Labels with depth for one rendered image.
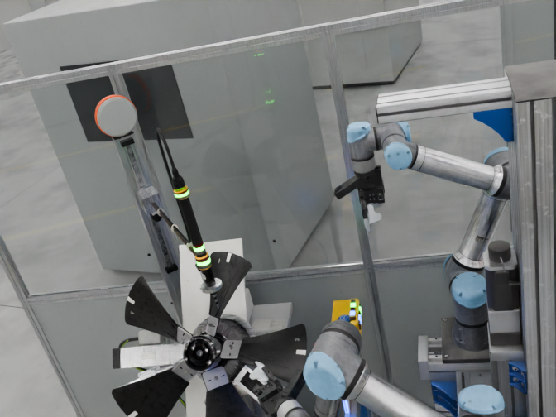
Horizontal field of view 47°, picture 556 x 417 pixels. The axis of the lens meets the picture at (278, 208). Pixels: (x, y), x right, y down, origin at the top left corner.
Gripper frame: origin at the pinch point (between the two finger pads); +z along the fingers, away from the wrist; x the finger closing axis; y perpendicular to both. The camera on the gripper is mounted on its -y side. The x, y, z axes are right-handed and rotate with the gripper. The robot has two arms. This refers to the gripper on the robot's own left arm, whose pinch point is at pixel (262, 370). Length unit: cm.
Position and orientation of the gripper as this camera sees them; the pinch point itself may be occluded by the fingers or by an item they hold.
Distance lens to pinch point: 216.5
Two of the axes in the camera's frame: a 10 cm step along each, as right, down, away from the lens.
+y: -8.3, 4.8, -2.9
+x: 3.0, 8.2, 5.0
